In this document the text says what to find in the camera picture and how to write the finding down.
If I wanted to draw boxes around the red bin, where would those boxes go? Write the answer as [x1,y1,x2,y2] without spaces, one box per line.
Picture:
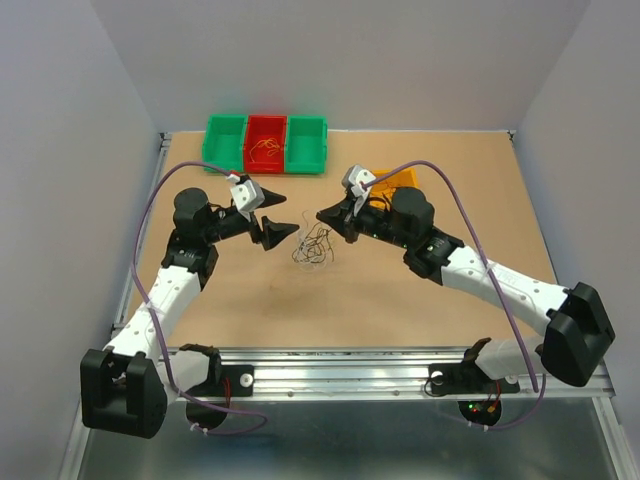
[243,115,288,174]

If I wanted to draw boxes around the wire bundle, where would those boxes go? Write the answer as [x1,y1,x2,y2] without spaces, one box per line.
[289,209,336,271]

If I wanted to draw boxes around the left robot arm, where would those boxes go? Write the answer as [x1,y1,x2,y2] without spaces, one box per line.
[80,180,299,439]

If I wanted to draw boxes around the right green bin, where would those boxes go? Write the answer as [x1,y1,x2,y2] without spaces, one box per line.
[284,115,328,175]

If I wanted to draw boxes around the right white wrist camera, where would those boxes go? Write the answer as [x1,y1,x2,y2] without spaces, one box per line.
[341,164,376,217]

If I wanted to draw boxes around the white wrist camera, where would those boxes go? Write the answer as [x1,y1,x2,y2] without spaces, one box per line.
[225,173,265,221]
[341,164,376,217]

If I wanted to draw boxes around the green bin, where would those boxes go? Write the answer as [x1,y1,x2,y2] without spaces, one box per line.
[201,114,248,172]
[284,115,328,175]

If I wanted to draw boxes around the yellow thin wire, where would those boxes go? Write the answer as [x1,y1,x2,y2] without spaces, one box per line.
[248,137,284,164]

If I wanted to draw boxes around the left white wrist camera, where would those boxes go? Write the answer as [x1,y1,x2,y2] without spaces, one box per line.
[225,173,265,221]

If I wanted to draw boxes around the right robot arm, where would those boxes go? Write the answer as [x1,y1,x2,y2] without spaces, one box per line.
[316,187,615,390]

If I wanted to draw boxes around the yellow bin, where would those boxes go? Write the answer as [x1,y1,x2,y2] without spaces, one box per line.
[371,168,419,201]

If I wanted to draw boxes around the left green bin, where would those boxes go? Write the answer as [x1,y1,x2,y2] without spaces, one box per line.
[201,114,248,172]

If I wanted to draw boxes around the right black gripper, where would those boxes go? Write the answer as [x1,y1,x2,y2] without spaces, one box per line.
[314,195,413,250]

